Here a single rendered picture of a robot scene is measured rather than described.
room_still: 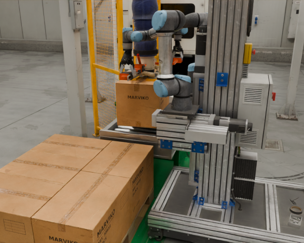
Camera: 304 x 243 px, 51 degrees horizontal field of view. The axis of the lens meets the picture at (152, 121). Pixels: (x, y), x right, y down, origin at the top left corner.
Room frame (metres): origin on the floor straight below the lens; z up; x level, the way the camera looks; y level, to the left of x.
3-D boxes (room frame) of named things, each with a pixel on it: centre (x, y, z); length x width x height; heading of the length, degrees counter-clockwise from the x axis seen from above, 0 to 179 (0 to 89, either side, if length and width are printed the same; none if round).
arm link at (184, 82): (2.14, -0.20, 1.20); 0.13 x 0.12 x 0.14; 124
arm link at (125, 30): (2.47, 0.18, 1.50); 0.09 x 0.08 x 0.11; 34
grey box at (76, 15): (3.71, 0.82, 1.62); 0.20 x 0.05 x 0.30; 163
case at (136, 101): (3.03, 0.06, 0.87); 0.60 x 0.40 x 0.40; 167
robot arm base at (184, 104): (2.14, -0.20, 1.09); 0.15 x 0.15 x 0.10
